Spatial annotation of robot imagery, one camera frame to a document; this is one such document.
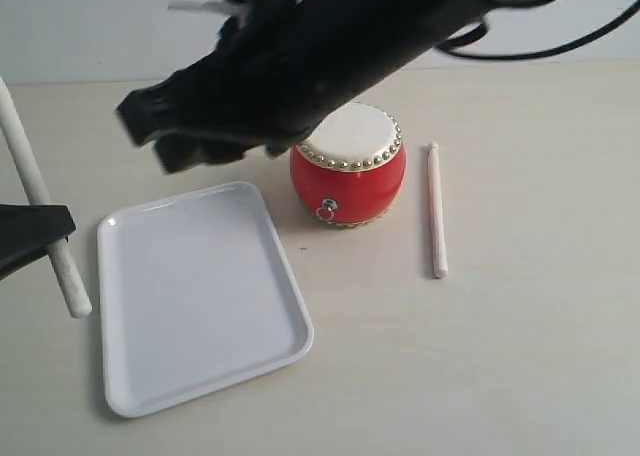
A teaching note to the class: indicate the small red drum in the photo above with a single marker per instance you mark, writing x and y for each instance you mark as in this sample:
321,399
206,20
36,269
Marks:
350,169

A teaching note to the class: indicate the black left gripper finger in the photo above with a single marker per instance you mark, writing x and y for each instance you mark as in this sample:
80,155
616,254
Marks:
16,255
34,224

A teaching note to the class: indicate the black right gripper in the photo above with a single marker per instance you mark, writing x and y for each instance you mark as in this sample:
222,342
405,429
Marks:
279,70

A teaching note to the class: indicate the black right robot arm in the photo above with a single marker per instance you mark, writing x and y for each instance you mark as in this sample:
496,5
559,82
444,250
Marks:
280,67

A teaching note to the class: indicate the white plastic tray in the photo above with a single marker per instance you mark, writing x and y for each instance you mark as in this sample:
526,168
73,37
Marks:
196,296

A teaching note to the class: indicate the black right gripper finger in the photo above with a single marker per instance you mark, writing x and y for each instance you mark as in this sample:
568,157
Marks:
179,151
177,106

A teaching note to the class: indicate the white wooden drumstick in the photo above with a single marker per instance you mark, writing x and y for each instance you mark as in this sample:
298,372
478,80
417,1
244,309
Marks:
64,266

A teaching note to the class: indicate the pale wooden drumstick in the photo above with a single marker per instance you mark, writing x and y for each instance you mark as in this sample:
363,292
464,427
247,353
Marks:
435,206

